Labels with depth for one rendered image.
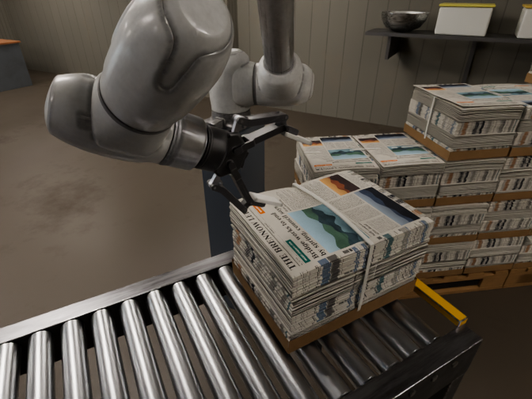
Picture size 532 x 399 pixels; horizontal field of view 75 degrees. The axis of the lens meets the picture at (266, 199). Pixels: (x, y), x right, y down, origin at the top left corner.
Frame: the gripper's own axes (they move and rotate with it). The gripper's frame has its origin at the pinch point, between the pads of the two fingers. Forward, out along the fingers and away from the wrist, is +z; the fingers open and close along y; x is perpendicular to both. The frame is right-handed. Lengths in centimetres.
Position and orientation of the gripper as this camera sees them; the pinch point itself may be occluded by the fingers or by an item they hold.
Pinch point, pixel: (288, 171)
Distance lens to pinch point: 69.4
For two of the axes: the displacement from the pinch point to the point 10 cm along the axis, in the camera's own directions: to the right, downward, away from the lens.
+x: 4.8, 4.6, -7.5
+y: -4.0, 8.7, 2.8
